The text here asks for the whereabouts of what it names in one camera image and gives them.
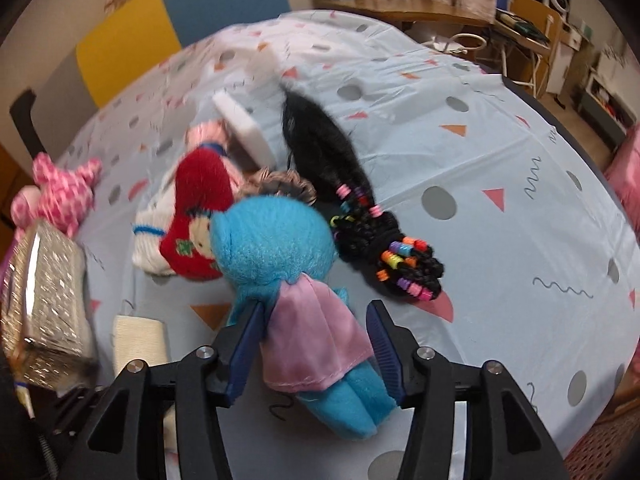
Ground wooden side table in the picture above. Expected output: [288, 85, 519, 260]
[312, 0, 493, 30]

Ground beige bandage roll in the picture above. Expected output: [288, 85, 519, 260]
[111, 314, 168, 366]

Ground wooden folding chair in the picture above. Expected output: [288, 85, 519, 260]
[495, 0, 566, 97]

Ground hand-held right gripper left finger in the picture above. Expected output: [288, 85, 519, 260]
[55, 301, 268, 480]

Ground white sponge block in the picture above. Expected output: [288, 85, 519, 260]
[212, 89, 278, 168]

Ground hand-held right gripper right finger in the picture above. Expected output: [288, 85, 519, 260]
[365, 300, 571, 480]

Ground black braided wig coloured beads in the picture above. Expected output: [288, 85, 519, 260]
[280, 82, 446, 303]

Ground white work glove blue stripe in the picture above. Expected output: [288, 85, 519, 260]
[131, 192, 181, 276]

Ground brown curly scrunchie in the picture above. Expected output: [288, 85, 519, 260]
[240, 169, 317, 206]

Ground black chair back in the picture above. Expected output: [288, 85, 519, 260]
[9, 87, 48, 156]

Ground grey chair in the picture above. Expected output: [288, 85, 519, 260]
[30, 45, 101, 156]

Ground blue plush doll pink dress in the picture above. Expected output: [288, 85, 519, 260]
[209, 194, 401, 442]

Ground blue chair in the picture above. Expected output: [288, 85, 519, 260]
[160, 0, 292, 48]

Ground red plush doll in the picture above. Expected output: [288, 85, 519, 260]
[159, 147, 238, 281]

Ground pink striped soft toy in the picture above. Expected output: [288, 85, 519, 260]
[185, 119, 246, 186]

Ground ornate silver box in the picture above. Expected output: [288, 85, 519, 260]
[0, 220, 98, 391]

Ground pink cushion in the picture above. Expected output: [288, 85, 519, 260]
[604, 125, 640, 241]

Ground pink patterned floor mat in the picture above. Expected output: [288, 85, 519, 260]
[562, 405, 640, 480]

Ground light blue printed tablecloth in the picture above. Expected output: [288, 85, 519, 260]
[50, 10, 628, 461]

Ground pink chequered plush toy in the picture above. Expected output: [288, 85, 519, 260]
[11, 155, 103, 241]

